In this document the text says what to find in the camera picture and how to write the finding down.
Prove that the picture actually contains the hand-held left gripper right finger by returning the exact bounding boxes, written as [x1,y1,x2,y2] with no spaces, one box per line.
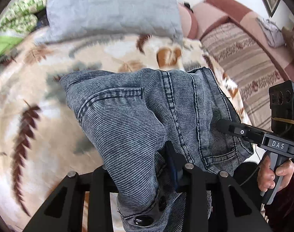
[165,141,268,232]

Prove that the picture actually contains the leaf print blanket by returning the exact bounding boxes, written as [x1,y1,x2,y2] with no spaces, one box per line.
[0,26,246,232]

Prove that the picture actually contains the striped sofa cushion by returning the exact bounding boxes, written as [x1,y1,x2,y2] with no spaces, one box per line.
[200,22,286,128]

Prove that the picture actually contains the grey quilted pillow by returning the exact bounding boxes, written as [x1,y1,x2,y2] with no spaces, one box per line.
[35,0,185,47]

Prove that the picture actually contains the dark blue cloth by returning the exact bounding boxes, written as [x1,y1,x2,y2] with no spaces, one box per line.
[37,12,49,28]

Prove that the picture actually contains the pink sofa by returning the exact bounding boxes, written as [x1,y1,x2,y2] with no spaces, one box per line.
[178,0,294,78]

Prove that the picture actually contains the green patterned quilt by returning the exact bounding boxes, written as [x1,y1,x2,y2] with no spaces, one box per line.
[0,0,48,62]

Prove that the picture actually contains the black cable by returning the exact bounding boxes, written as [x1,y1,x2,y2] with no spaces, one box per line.
[241,147,262,186]

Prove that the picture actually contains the person's right hand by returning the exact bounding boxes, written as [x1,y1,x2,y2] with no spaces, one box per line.
[257,155,294,194]

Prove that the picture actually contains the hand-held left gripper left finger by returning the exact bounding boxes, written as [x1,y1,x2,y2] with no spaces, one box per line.
[23,165,121,232]

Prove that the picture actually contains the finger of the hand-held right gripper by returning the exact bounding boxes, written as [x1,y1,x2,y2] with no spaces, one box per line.
[216,119,265,143]

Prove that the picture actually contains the person's dark trouser leg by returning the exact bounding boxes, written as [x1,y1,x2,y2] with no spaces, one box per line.
[234,162,263,211]

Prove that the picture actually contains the white crumpled cloth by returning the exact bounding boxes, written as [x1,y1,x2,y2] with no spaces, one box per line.
[257,17,286,49]

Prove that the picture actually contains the brown fabric item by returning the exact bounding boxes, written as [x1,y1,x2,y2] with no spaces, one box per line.
[281,24,294,61]

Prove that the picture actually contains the person's red clothing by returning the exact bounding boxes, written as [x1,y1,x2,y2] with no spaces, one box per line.
[264,174,294,225]

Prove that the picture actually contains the blue denim pants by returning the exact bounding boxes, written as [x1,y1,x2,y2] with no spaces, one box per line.
[60,67,255,232]

